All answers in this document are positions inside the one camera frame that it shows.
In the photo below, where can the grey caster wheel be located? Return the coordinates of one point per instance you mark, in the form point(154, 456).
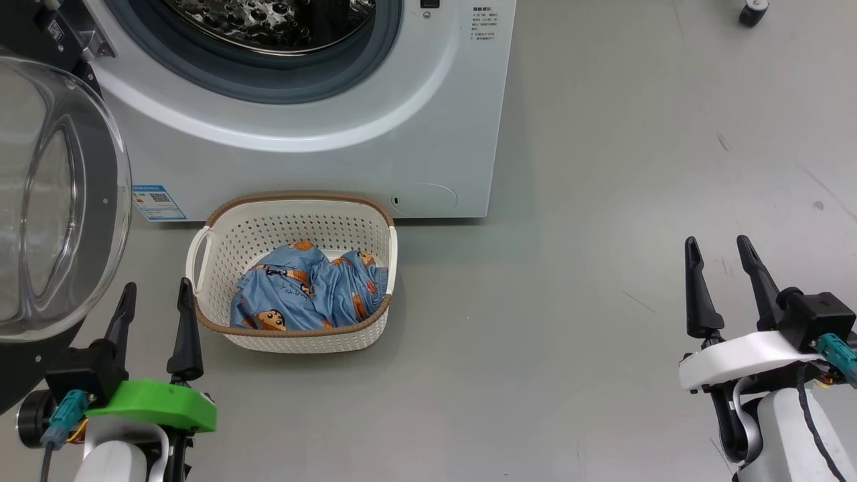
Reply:
point(753, 12)

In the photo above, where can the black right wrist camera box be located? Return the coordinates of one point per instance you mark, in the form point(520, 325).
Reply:
point(817, 314)

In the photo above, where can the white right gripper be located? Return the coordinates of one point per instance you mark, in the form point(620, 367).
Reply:
point(736, 358)

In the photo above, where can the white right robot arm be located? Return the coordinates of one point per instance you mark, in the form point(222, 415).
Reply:
point(783, 435)

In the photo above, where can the white basket with brown rim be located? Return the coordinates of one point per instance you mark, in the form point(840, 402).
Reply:
point(294, 221)

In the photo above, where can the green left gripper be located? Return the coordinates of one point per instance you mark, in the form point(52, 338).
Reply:
point(154, 402)

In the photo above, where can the blue energy label sticker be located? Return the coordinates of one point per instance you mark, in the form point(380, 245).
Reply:
point(159, 202)

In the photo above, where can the round white filter cover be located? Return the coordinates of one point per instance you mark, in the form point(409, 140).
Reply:
point(425, 199)

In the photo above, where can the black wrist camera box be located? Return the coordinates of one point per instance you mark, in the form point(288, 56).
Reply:
point(817, 314)
point(84, 371)

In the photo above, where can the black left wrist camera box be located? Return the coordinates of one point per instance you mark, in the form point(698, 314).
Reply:
point(84, 371)

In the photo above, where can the white front-load washing machine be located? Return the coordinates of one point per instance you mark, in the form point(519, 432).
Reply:
point(402, 154)

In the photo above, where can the blue cartoon print garment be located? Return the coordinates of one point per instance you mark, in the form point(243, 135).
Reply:
point(301, 294)

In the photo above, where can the perforated steel washer drum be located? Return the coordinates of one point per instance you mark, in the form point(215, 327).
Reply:
point(268, 23)

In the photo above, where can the grey rubber door gasket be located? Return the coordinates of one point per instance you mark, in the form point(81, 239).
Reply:
point(268, 77)

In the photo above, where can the black-rimmed glass washer door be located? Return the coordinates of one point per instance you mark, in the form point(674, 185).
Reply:
point(73, 201)

